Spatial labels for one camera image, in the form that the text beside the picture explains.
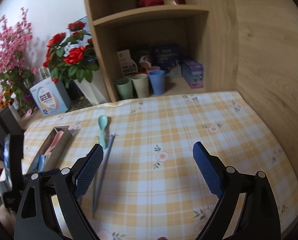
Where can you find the stainless steel utensil tray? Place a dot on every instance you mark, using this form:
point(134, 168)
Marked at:
point(52, 159)

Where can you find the red rose bouquet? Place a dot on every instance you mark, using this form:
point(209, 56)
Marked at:
point(72, 56)

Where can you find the blue chopstick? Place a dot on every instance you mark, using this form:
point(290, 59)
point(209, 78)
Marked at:
point(100, 175)

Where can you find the purple small box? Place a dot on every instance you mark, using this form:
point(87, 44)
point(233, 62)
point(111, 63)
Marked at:
point(193, 73)

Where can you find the beige cup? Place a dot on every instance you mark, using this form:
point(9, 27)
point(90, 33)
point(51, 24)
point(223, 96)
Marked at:
point(140, 82)

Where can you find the white flower pot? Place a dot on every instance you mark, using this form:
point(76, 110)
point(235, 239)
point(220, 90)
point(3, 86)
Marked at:
point(95, 91)

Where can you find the white probiotic box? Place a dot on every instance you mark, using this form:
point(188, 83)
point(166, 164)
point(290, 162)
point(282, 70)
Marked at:
point(51, 98)

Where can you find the blue cup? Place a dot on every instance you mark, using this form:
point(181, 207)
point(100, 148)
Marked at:
point(157, 80)

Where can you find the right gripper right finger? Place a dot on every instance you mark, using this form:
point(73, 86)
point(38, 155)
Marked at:
point(259, 218)

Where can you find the pink plastic spoon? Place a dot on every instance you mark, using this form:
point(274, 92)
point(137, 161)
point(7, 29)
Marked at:
point(54, 142)

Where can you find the white biscuit package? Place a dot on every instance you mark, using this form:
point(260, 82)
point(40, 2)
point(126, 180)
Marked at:
point(127, 64)

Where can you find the yellow plaid floral tablecloth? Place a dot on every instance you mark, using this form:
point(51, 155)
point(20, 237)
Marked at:
point(152, 186)

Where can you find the blue plastic spoon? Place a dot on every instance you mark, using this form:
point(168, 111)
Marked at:
point(39, 163)

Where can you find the wooden shelf unit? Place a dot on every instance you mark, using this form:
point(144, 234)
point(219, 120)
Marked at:
point(206, 31)

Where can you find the green cup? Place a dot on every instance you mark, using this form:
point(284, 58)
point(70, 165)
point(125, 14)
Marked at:
point(125, 88)

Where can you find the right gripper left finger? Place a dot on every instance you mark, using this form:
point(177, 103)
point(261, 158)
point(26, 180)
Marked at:
point(36, 217)

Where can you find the teal plastic spoon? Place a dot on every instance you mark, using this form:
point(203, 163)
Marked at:
point(102, 122)

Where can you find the pink blossom plant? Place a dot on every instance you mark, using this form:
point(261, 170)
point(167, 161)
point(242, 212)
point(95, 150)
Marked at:
point(15, 75)

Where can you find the black chair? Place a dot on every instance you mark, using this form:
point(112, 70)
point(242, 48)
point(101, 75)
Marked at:
point(8, 125)

